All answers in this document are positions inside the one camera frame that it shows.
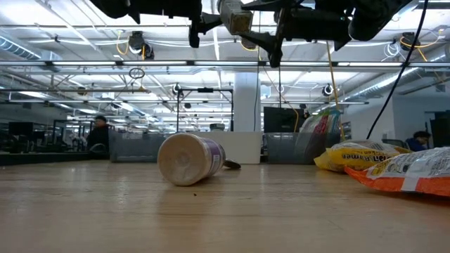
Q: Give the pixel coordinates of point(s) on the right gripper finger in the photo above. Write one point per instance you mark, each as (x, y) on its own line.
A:
(267, 5)
(263, 38)

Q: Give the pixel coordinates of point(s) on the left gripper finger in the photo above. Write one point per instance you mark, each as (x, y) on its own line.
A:
(209, 21)

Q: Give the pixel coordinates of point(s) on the grey label spice jar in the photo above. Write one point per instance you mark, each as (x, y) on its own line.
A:
(233, 15)

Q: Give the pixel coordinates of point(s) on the blue ramen packet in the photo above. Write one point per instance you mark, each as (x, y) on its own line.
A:
(334, 121)

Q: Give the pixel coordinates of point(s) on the red ramen packet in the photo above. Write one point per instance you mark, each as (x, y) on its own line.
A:
(309, 140)

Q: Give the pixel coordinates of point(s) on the yellow ramen packet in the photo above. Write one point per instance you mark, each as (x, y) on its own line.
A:
(355, 156)

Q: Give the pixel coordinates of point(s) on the purple label spice jar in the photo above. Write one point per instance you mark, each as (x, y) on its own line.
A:
(186, 160)

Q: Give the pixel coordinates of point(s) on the orange ramen packet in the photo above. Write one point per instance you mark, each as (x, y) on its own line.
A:
(404, 175)

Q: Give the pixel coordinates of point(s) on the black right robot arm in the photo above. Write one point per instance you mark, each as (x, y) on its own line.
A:
(376, 14)

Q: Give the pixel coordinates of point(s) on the white pillar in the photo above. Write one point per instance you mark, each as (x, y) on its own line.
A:
(247, 102)

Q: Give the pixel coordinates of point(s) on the black monitor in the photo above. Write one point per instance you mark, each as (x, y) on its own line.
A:
(283, 119)

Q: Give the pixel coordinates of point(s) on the white plastic bin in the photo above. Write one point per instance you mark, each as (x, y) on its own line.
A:
(246, 147)

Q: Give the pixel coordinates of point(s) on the grey translucent plastic bin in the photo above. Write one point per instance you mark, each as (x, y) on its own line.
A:
(140, 151)
(277, 151)

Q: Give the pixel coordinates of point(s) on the dark office chair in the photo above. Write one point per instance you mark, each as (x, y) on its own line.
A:
(393, 142)

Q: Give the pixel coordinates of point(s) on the person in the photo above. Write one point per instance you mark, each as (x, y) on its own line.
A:
(418, 142)
(99, 135)

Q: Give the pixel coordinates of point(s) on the black cabinet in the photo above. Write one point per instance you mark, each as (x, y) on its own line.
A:
(441, 130)

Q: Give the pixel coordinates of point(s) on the black background rig frame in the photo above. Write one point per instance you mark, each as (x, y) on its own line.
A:
(205, 90)

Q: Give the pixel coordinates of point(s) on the silver ventilation duct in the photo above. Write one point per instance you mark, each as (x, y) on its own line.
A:
(17, 49)
(372, 89)

